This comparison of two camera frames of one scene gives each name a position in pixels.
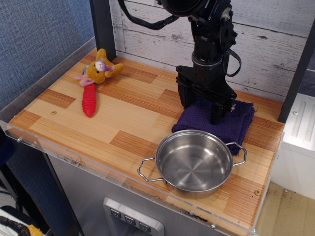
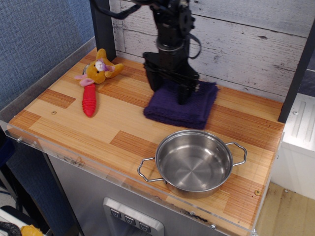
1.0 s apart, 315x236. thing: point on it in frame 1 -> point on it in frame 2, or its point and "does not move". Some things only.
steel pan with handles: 194,163 does not move
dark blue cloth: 234,128 -> 163,105
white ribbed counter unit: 294,167 does not move
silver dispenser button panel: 121,220 does not move
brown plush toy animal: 98,71 does not move
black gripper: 210,81 -> 173,62
